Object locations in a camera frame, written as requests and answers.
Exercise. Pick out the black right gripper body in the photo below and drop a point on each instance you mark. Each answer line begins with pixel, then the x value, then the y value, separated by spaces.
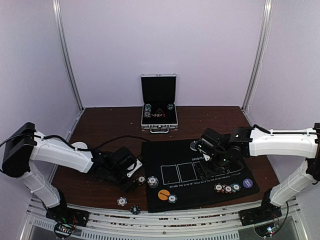
pixel 210 170

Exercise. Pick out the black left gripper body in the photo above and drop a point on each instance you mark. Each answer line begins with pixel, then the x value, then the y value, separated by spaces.
pixel 125 187

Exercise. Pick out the black orange chip row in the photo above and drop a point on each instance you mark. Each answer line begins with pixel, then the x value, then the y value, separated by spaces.
pixel 141 180

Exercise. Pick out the black orange hundred chip stack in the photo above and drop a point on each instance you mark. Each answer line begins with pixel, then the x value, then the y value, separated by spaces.
pixel 227 189

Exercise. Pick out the small chip stack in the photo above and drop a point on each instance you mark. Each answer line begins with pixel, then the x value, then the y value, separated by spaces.
pixel 152 182

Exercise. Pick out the purple small blind button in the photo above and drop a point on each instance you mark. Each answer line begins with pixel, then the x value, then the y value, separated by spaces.
pixel 247 183

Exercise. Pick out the orange big blind button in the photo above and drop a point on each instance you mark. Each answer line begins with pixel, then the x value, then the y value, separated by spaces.
pixel 163 194

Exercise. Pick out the blue green fifty chip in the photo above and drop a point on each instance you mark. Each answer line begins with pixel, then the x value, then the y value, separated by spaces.
pixel 172 198

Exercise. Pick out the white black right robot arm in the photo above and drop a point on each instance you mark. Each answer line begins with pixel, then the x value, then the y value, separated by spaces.
pixel 245 142

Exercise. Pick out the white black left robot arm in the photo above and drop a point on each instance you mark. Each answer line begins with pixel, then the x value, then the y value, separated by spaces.
pixel 27 145

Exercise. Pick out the white blue chip flat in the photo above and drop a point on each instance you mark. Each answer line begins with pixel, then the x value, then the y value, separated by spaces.
pixel 122 201

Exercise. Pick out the black poker table mat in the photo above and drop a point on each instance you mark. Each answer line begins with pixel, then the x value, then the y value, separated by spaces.
pixel 177 168

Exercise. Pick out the white red bowl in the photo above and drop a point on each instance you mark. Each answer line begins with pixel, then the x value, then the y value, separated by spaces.
pixel 80 146

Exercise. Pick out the chips in case right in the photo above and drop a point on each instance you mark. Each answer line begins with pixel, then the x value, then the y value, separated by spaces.
pixel 170 106

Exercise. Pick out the aluminium poker case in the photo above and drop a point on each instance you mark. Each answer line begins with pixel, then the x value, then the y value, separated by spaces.
pixel 159 90

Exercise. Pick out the chips row in case left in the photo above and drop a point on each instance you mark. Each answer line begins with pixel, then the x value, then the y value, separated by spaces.
pixel 147 111

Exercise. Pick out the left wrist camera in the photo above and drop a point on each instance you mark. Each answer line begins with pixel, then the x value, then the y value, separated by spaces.
pixel 133 168

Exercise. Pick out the black white chip on rail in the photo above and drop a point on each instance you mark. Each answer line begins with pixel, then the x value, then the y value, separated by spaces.
pixel 135 209

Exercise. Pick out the aluminium frame rail front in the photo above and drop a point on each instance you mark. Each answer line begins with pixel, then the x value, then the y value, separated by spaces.
pixel 216 223

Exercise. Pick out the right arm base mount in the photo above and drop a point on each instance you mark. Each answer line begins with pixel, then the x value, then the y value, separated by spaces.
pixel 263 219

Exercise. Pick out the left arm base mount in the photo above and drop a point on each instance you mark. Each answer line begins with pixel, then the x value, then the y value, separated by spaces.
pixel 67 220

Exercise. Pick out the right aluminium frame post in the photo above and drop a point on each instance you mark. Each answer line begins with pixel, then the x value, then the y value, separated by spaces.
pixel 261 46

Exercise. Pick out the aluminium frame post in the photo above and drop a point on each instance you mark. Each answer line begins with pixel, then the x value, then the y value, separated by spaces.
pixel 261 46
pixel 65 53

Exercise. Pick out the left aluminium frame post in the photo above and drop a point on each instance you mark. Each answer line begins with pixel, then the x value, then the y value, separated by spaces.
pixel 65 53

